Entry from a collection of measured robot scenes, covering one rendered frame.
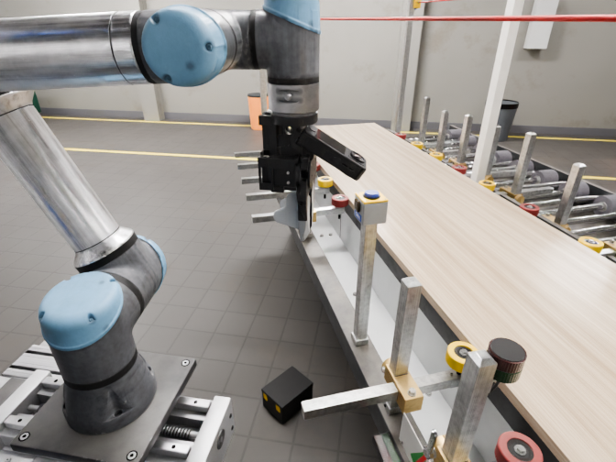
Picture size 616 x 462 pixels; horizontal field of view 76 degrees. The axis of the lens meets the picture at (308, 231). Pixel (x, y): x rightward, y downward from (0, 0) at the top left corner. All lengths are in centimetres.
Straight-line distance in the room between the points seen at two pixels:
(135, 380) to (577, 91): 738
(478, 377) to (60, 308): 67
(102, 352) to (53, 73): 40
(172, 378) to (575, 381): 89
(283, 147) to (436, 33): 644
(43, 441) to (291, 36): 73
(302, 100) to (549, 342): 92
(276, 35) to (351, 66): 644
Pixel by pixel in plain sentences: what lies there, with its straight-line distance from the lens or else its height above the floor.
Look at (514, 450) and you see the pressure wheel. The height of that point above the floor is 90.
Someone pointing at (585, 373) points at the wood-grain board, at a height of 90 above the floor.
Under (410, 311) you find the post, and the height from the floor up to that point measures 105.
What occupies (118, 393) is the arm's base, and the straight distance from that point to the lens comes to 76.
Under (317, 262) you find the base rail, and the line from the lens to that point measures 173.
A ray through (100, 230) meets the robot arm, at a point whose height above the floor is 132.
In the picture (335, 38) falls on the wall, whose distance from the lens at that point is 699.
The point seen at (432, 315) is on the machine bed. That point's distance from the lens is 130.
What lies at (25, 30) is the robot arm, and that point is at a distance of 55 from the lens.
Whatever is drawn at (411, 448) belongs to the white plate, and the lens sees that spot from 109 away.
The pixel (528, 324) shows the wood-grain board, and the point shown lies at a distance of 127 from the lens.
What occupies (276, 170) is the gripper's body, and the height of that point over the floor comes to 143.
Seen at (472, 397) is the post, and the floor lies 106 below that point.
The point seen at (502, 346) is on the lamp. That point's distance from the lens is 78.
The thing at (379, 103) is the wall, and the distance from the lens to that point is 706.
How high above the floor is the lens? 164
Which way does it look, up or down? 28 degrees down
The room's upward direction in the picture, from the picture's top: straight up
